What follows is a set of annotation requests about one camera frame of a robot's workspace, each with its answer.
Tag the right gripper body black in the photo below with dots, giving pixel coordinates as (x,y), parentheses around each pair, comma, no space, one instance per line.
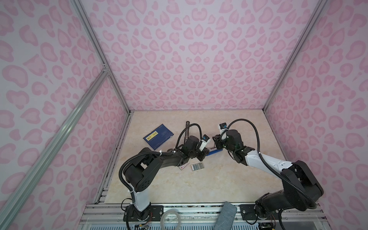
(224,144)

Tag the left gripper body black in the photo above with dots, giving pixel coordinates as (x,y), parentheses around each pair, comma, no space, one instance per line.
(200,155)

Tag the silver staple tray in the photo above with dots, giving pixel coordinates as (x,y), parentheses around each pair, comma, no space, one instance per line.
(197,166)

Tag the red white staple box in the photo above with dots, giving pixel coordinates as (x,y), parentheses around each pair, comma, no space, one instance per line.
(184,166)

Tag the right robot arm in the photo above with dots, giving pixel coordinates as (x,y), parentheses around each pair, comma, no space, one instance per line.
(301,190)

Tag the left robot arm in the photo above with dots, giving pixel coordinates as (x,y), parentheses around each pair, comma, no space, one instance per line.
(138,172)

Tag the blue booklet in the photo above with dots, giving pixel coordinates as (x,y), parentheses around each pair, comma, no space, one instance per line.
(158,136)

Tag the clear tape roll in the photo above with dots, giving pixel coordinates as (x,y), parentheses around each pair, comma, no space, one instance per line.
(169,217)

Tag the grey cloth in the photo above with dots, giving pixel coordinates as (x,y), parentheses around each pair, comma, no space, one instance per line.
(226,217)

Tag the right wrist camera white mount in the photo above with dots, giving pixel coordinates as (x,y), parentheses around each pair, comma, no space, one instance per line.
(222,128)

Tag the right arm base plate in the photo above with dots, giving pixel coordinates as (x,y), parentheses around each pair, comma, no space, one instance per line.
(248,213)

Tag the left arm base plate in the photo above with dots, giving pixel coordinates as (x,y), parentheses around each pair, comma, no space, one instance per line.
(152,212)

